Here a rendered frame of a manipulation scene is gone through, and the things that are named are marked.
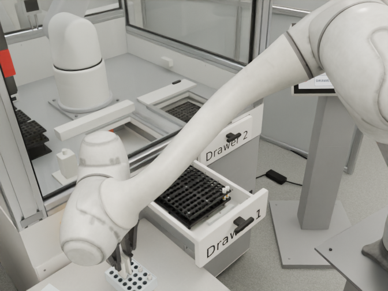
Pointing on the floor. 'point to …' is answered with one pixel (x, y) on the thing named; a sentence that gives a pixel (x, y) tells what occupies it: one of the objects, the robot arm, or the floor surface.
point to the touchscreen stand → (316, 191)
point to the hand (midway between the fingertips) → (123, 265)
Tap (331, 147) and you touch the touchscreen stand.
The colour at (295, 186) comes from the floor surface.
